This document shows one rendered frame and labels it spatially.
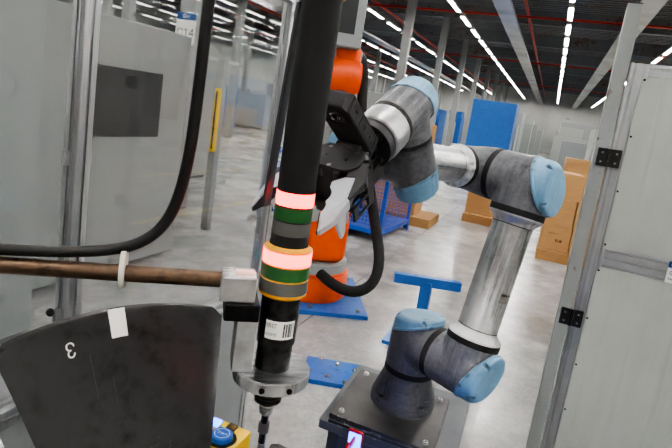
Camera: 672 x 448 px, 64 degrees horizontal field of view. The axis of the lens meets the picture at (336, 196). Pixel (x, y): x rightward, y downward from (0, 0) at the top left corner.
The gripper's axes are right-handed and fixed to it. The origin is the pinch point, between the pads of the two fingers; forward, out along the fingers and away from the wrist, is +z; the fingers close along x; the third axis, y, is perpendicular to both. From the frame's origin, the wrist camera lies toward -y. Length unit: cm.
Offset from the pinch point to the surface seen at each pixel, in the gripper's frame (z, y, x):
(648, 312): -128, 125, -51
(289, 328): 14.0, -1.0, -10.6
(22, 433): 26, 64, 61
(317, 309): -185, 301, 156
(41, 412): 29.1, 6.9, 9.3
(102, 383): 23.9, 7.3, 7.0
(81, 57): -22, 1, 68
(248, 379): 18.7, 1.5, -9.3
